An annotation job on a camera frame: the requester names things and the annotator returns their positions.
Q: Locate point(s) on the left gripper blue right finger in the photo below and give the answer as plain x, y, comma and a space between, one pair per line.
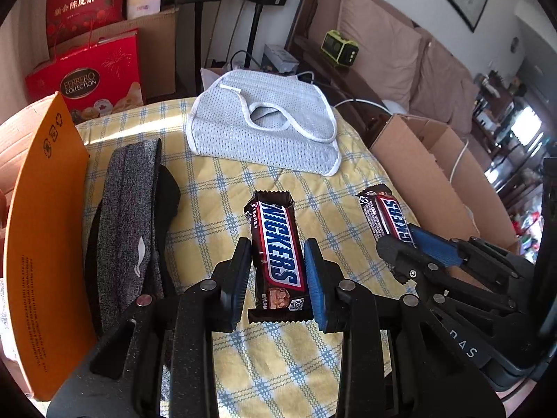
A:
323, 278

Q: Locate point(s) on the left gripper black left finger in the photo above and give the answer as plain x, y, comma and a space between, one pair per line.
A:
231, 277

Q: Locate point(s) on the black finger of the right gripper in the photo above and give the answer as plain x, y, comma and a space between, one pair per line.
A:
405, 261

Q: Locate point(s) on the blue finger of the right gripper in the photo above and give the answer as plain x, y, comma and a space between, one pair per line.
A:
476, 261

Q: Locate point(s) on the Snickers bar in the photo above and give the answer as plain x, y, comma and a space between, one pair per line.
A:
281, 289
384, 214

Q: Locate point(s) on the black garment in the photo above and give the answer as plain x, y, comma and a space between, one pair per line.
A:
166, 208

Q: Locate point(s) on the grey mesh vest white trim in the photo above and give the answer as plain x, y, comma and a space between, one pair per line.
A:
267, 119

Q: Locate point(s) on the brown cardboard box right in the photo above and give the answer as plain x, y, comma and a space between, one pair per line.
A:
441, 181

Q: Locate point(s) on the orange cardboard box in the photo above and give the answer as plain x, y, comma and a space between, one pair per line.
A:
43, 168

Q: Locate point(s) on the brown sofa with cushions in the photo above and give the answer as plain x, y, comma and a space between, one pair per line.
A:
399, 63

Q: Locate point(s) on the green black radio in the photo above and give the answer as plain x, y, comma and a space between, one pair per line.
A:
341, 50

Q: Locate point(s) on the red Ferrero Collection box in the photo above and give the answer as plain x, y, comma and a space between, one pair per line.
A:
95, 80

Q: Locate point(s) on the large brown carton behind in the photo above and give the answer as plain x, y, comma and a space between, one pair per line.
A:
156, 49

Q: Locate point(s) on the red gift bag Chinese text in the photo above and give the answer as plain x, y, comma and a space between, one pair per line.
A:
66, 19

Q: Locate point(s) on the black camera unit green LED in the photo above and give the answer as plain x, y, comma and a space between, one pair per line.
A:
543, 290

